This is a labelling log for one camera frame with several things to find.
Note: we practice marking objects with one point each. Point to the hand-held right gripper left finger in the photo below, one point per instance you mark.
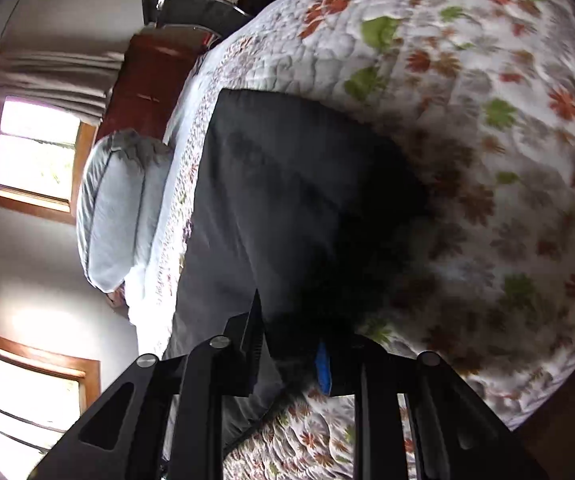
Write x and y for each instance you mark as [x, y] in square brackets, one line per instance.
[246, 355]

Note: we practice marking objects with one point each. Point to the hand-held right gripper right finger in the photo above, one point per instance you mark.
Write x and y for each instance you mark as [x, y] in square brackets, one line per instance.
[323, 367]

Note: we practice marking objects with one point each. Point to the black pants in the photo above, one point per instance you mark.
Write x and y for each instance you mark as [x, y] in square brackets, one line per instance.
[277, 185]

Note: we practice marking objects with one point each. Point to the pile of clothes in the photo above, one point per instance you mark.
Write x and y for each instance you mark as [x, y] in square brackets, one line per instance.
[117, 300]

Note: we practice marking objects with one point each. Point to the light blue folded duvet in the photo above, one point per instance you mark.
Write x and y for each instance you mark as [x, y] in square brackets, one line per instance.
[117, 210]

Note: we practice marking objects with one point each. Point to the wooden framed window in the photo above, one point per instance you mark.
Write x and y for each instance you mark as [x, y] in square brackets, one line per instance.
[32, 400]
[32, 145]

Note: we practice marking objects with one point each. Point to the light blue bed sheet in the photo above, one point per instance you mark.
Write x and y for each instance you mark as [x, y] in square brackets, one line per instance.
[187, 105]

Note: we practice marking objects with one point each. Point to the dark wooden headboard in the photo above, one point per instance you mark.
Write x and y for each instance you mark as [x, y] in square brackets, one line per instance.
[147, 85]

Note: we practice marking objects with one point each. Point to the floral quilt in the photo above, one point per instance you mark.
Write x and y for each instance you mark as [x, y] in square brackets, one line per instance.
[467, 110]

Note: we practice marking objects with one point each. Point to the beige curtain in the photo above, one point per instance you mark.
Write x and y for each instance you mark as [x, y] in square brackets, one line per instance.
[52, 80]

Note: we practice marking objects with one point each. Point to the black mesh office chair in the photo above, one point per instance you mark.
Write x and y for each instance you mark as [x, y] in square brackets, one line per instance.
[197, 12]

